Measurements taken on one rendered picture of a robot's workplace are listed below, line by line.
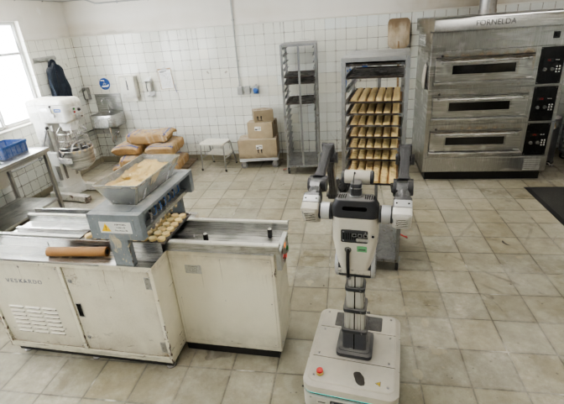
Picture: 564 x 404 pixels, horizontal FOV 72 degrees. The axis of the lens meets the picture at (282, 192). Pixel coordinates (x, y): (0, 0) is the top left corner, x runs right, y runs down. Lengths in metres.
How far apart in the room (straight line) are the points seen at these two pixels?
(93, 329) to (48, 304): 0.34
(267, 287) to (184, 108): 4.74
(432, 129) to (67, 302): 4.39
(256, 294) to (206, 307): 0.38
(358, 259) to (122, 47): 5.72
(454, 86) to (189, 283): 3.96
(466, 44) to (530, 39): 0.68
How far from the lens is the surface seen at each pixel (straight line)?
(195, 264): 2.51
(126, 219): 2.31
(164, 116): 6.93
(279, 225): 2.54
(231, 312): 2.66
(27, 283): 3.08
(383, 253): 3.61
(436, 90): 5.28
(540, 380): 3.04
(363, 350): 2.50
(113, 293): 2.70
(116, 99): 7.25
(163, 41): 6.71
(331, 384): 2.40
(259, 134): 6.06
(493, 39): 5.37
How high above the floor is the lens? 2.09
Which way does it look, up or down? 24 degrees down
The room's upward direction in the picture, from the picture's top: 4 degrees counter-clockwise
